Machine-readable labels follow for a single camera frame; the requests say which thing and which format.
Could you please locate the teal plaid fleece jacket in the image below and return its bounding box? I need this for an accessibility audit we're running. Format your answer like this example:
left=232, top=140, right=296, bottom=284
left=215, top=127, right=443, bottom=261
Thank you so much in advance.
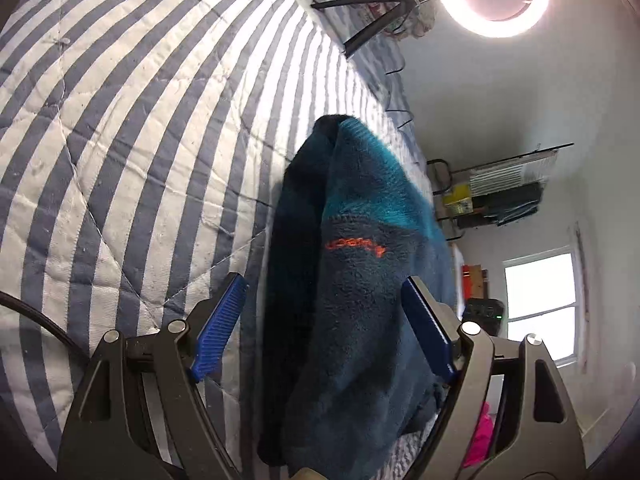
left=257, top=115, right=456, bottom=479

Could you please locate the orange storage box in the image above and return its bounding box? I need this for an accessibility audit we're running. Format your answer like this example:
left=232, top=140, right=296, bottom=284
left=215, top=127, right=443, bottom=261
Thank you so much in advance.
left=461, top=264, right=489, bottom=301

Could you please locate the window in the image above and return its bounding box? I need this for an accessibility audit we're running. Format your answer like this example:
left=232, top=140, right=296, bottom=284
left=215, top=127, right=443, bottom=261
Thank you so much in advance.
left=503, top=246, right=582, bottom=366

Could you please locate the blue white striped quilt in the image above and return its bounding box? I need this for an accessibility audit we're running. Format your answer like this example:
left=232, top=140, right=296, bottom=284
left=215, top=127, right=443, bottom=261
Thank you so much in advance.
left=0, top=0, right=436, bottom=480

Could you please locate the black tripod stand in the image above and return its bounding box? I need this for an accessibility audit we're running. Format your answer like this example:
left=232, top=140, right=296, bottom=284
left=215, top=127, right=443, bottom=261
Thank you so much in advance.
left=309, top=0, right=436, bottom=59

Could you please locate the black camera box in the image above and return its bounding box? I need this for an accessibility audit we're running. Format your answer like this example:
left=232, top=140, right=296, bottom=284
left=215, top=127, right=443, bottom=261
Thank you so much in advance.
left=462, top=298, right=506, bottom=337

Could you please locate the wire rack with clothes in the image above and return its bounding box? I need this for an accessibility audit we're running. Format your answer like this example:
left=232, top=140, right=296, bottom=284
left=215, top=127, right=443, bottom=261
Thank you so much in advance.
left=426, top=143, right=571, bottom=243

